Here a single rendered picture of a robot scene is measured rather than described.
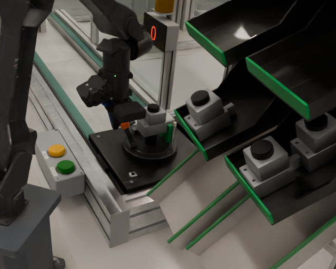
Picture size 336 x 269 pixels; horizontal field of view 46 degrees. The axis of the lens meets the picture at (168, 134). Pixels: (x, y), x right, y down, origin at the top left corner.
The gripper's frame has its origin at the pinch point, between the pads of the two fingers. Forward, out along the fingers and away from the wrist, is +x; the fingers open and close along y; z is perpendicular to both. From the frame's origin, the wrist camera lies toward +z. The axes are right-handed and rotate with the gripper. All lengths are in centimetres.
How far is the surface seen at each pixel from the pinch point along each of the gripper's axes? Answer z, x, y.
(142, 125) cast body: -6.7, 3.6, 0.7
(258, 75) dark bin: -2.6, -26.9, 38.1
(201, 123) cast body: -2.3, -14.2, 28.6
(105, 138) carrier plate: -1.1, 11.8, -8.5
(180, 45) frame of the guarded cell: -70, 21, -82
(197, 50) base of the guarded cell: -78, 24, -79
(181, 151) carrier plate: -16.8, 12.0, 4.2
